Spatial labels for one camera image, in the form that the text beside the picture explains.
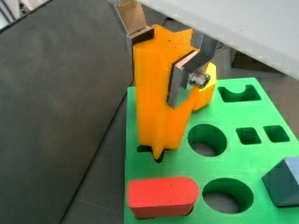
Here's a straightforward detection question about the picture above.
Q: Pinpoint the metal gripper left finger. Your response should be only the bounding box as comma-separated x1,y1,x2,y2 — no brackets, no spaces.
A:
108,0,155,77

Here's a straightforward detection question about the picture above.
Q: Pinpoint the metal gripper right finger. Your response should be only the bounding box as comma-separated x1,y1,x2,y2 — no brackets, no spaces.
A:
167,30,219,109

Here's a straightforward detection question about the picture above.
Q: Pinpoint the orange star prism block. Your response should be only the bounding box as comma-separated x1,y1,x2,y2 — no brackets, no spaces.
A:
134,25,195,160

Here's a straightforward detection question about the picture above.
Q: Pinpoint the yellow pentagon block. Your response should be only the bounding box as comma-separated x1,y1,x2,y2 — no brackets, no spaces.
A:
191,61,219,111

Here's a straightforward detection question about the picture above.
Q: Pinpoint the green shape sorter base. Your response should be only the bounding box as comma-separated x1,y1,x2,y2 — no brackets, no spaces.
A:
124,78,299,224

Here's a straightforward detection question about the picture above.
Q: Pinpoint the salmon rounded block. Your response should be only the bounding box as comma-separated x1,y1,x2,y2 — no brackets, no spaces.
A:
127,177,200,219

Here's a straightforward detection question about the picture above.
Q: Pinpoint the blue rectangular block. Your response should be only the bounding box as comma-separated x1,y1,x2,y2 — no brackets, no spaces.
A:
262,156,299,207

